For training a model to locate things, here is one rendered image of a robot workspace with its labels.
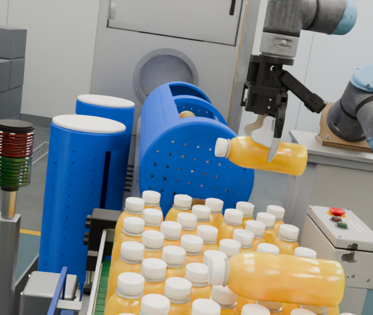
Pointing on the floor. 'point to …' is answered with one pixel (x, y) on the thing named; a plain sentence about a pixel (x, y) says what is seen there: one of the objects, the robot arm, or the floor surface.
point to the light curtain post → (245, 49)
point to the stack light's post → (3, 265)
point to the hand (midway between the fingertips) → (269, 152)
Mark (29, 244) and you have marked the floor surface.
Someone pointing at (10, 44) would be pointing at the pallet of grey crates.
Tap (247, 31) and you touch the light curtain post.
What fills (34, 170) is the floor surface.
